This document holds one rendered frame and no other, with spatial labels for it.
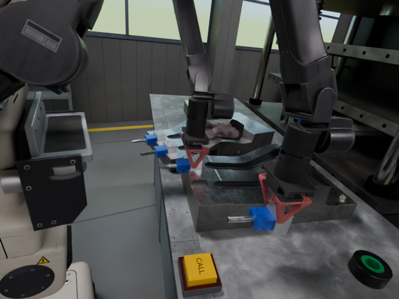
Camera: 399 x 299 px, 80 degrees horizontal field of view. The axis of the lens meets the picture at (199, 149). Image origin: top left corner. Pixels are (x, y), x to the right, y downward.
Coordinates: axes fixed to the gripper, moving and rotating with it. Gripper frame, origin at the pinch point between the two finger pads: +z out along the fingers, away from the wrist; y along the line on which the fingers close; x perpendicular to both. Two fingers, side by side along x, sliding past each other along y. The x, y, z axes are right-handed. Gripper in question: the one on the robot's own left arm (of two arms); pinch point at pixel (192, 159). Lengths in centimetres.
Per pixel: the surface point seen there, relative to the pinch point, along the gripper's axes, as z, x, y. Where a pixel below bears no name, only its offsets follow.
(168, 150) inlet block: 4.0, 5.6, 14.4
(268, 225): -2.0, -10.0, -31.3
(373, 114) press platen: -13, -79, 14
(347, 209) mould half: 7.2, -45.6, -18.8
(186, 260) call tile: 7.6, 6.1, -29.9
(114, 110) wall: 71, 50, 263
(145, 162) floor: 89, 10, 152
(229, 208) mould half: 3.7, -6.6, -19.1
